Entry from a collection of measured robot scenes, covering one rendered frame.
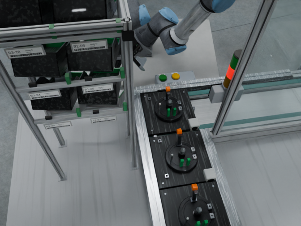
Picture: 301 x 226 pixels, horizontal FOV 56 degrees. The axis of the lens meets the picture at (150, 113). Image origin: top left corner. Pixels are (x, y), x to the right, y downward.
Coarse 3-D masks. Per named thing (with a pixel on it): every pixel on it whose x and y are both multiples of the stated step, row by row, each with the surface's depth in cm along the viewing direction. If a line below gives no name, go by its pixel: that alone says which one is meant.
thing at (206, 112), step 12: (192, 96) 145; (204, 96) 148; (204, 108) 144; (216, 108) 144; (204, 120) 139; (228, 132) 130; (240, 132) 131; (252, 132) 134; (264, 132) 136; (276, 132) 138; (288, 132) 141; (300, 132) 143; (216, 144) 137
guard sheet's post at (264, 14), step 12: (264, 0) 75; (276, 0) 74; (264, 12) 76; (252, 24) 82; (264, 24) 80; (252, 36) 83; (252, 48) 88; (240, 60) 93; (240, 72) 95; (240, 84) 101; (228, 96) 106; (228, 108) 112; (216, 120) 122; (216, 132) 127
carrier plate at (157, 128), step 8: (144, 96) 140; (152, 96) 140; (160, 96) 140; (176, 96) 141; (184, 96) 141; (144, 104) 137; (152, 104) 137; (184, 104) 138; (144, 112) 134; (152, 112) 135; (184, 112) 135; (192, 112) 135; (152, 120) 132; (160, 120) 132; (184, 120) 132; (152, 128) 129; (160, 128) 129; (168, 128) 130; (176, 128) 130; (184, 128) 130
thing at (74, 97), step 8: (72, 72) 116; (80, 72) 116; (40, 80) 99; (48, 80) 107; (72, 80) 114; (72, 88) 93; (64, 96) 91; (72, 96) 93; (32, 104) 92; (40, 104) 92; (48, 104) 92; (56, 104) 92; (64, 104) 92; (72, 104) 94
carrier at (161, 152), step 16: (160, 144) 125; (176, 144) 122; (192, 144) 125; (160, 160) 120; (176, 160) 118; (192, 160) 118; (208, 160) 121; (160, 176) 116; (176, 176) 116; (192, 176) 116; (208, 176) 114
